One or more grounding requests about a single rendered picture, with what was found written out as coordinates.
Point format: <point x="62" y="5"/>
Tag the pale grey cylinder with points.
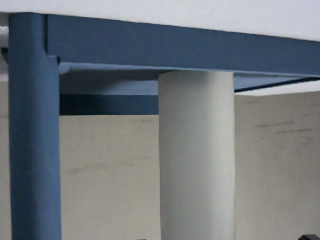
<point x="196" y="155"/>

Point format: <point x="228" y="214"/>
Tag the blue shelving unit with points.
<point x="114" y="71"/>

